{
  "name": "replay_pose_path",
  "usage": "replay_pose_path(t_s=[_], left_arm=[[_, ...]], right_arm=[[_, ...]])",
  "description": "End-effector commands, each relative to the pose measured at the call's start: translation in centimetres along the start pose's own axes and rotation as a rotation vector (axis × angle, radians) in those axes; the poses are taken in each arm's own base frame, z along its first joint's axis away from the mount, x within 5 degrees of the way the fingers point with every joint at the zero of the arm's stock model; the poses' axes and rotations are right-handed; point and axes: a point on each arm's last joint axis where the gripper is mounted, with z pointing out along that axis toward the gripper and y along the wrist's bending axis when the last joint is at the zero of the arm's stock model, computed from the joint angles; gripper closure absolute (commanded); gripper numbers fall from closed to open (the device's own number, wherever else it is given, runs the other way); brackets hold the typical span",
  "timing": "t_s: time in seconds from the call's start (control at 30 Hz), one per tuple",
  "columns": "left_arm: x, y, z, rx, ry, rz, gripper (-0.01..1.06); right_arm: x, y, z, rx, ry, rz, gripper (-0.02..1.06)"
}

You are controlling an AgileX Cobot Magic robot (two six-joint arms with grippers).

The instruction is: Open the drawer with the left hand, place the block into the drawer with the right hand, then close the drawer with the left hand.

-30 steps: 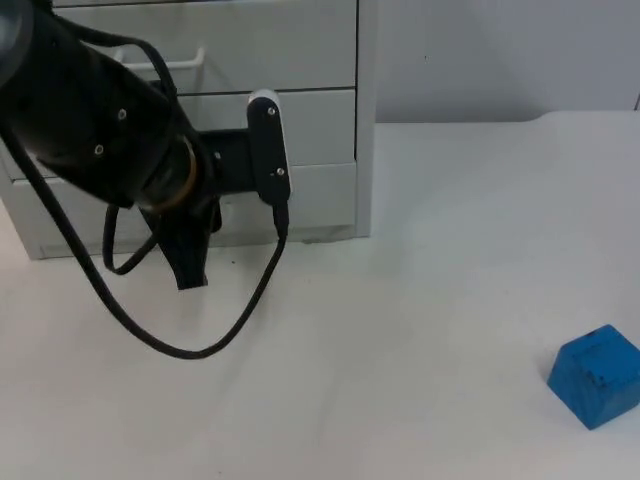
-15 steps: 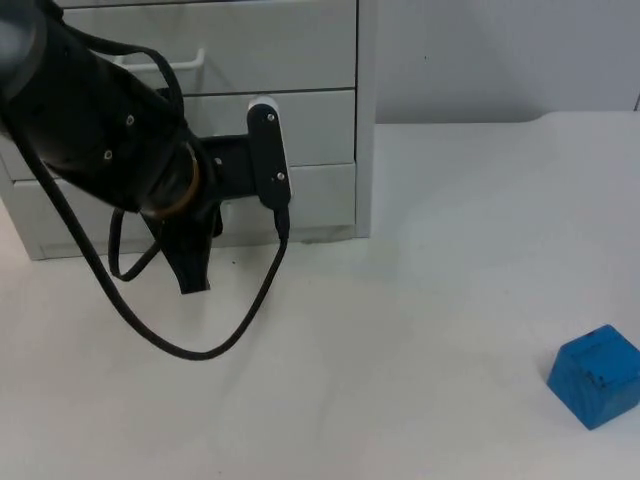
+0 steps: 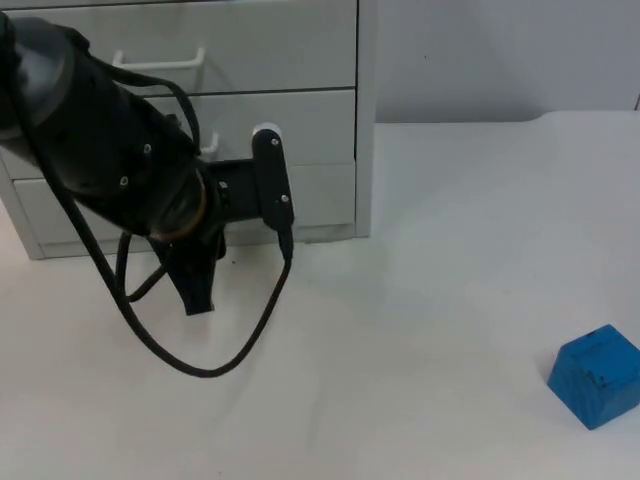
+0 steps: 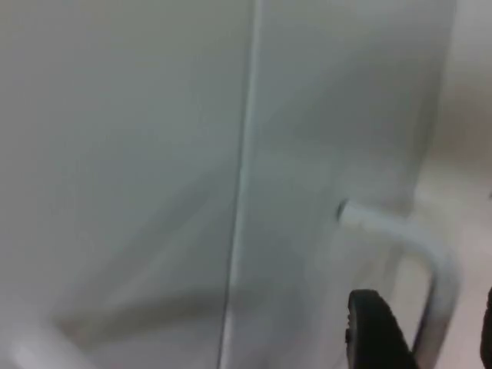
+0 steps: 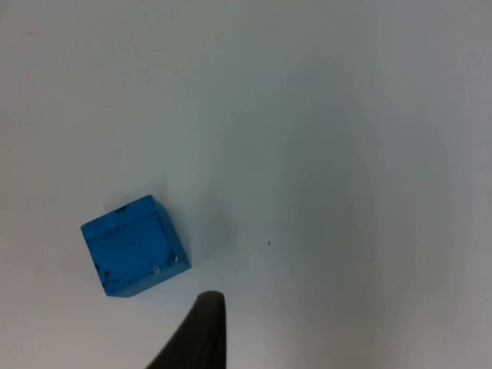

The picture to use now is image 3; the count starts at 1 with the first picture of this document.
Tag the grey chest of drawers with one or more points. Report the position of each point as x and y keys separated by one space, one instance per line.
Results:
x=280 y=60

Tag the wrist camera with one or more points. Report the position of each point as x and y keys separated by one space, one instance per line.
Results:
x=273 y=175

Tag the blue cube block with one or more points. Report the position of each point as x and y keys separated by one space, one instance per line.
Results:
x=595 y=380

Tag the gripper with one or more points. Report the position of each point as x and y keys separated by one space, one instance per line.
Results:
x=237 y=192

